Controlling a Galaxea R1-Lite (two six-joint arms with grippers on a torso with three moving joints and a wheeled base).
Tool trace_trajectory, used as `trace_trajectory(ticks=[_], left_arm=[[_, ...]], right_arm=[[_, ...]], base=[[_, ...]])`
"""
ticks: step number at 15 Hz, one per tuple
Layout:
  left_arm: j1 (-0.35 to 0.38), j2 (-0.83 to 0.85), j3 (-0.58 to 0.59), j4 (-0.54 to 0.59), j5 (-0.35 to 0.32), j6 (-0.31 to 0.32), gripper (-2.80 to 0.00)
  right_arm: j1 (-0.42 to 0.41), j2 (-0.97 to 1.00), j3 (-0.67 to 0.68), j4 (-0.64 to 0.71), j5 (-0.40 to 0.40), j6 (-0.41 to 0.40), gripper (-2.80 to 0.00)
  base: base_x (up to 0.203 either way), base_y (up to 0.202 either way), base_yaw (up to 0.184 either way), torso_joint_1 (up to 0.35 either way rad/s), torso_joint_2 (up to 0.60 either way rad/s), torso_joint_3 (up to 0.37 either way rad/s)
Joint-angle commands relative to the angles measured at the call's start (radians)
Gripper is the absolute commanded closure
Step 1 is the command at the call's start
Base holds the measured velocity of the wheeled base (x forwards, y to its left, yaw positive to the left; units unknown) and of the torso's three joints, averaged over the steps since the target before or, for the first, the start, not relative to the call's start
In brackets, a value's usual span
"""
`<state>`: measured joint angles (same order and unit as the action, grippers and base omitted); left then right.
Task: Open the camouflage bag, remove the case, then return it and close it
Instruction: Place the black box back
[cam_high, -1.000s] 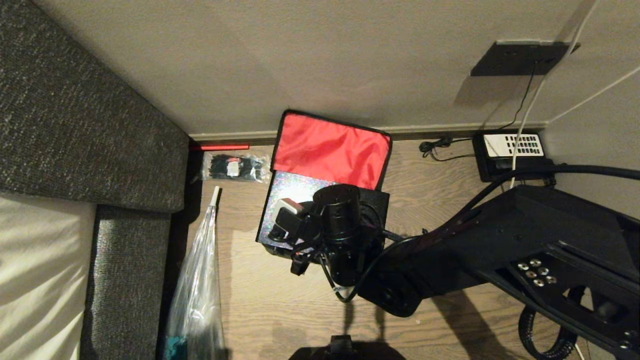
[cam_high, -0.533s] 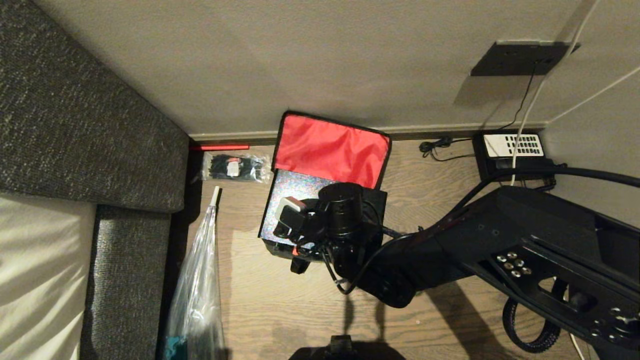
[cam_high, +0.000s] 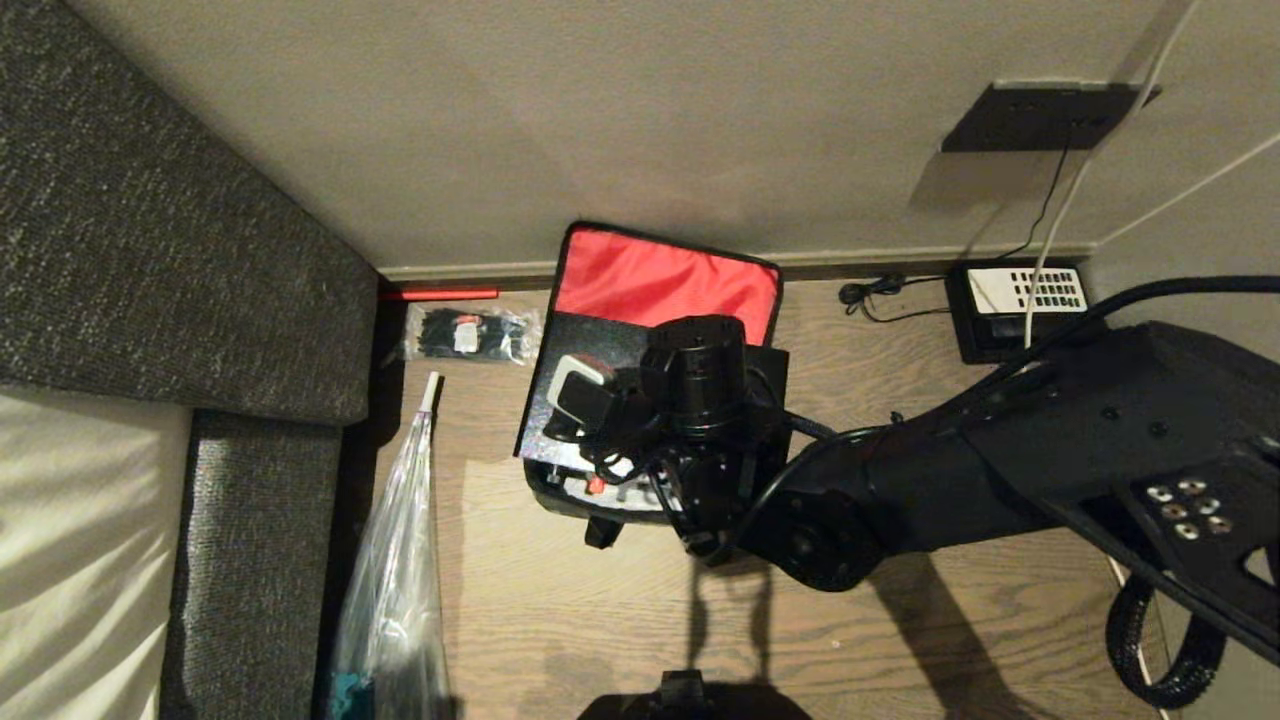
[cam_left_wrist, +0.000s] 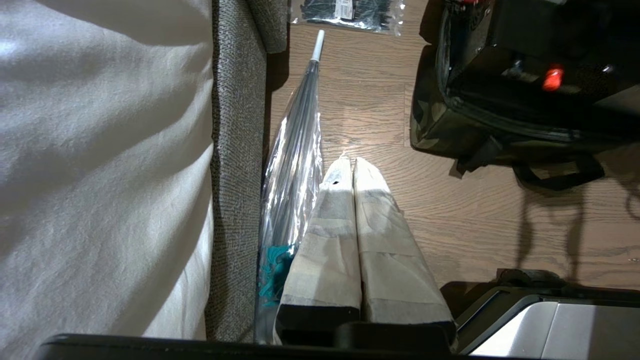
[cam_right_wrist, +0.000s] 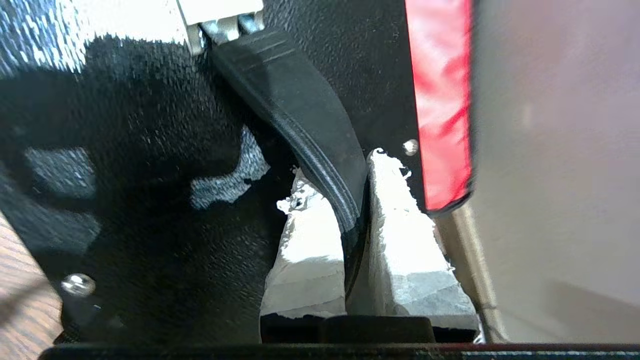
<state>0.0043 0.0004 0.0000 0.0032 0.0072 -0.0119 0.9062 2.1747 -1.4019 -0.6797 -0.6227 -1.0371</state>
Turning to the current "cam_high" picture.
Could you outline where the gray fabric sofa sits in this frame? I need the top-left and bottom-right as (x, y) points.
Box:
(0, 0), (382, 720)

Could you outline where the clear plastic bag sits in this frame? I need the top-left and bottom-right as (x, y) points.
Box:
(328, 372), (457, 720)

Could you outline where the baseboard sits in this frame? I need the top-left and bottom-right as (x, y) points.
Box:
(378, 243), (1098, 285)

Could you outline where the red lined bag lid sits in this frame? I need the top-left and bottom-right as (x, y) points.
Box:
(552, 221), (783, 349)

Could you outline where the white cable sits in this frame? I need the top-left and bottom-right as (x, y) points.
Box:
(1095, 132), (1280, 249)
(1024, 0), (1203, 349)

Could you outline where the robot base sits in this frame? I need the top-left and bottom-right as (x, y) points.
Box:
(577, 670), (813, 720)

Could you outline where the white cushion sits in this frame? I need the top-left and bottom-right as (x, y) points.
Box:
(0, 385), (194, 720)

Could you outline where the black wall outlet plate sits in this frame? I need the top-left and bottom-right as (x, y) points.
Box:
(940, 82), (1164, 154)

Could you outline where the dark glittery case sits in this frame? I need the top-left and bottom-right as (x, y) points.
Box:
(515, 310), (653, 463)

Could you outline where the packet of black cable ties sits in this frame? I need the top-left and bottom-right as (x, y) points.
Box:
(403, 305), (543, 367)

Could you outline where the black box with white vents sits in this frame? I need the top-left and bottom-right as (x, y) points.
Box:
(945, 259), (1107, 365)

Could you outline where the thin black cable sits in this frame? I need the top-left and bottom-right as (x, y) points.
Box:
(838, 148), (1073, 324)

